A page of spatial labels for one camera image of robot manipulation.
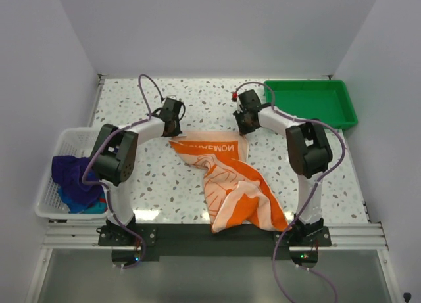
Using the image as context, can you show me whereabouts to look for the orange Doraemon towel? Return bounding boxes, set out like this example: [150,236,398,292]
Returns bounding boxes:
[169,131,288,233]

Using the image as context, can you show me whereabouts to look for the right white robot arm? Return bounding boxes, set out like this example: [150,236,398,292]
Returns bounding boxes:
[232,90,333,246]

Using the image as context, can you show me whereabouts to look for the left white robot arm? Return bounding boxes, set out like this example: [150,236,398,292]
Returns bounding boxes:
[82,97,186,246]

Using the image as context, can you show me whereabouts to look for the green plastic tray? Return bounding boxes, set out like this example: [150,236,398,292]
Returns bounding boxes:
[264,80,358,130]

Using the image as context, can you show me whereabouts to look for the white plastic basket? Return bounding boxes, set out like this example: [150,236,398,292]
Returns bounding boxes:
[34,128,107,220]

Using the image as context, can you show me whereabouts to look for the blue towel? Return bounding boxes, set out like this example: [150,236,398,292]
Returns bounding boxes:
[57,188,107,214]

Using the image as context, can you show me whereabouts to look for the purple towel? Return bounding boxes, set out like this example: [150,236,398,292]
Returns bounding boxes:
[51,156,104,205]

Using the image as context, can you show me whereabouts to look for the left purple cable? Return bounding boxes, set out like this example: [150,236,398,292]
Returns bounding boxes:
[80,74,165,269]

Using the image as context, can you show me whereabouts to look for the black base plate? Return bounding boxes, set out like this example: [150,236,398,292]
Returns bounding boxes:
[96,221,332,266]

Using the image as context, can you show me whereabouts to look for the aluminium rail frame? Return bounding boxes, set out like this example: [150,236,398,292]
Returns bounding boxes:
[41,221,389,250]

